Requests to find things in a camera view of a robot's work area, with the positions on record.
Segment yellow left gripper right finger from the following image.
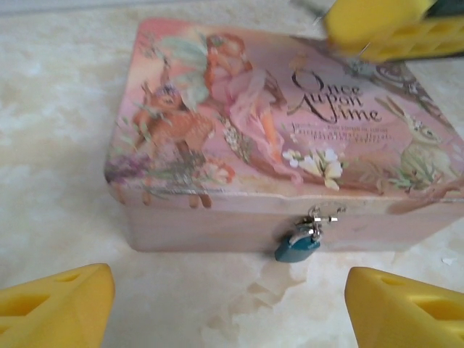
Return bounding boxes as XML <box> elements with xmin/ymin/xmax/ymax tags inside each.
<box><xmin>344</xmin><ymin>267</ymin><xmax>464</xmax><ymax>348</ymax></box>

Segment pink illustrated tin box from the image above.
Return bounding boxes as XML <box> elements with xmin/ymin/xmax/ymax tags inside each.
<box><xmin>104</xmin><ymin>17</ymin><xmax>464</xmax><ymax>253</ymax></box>

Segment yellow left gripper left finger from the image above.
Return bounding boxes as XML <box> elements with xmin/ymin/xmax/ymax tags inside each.
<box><xmin>0</xmin><ymin>263</ymin><xmax>116</xmax><ymax>348</ymax></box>

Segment small blue padlock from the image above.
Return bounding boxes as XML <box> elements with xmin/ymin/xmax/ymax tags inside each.
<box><xmin>274</xmin><ymin>223</ymin><xmax>322</xmax><ymax>262</ymax></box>

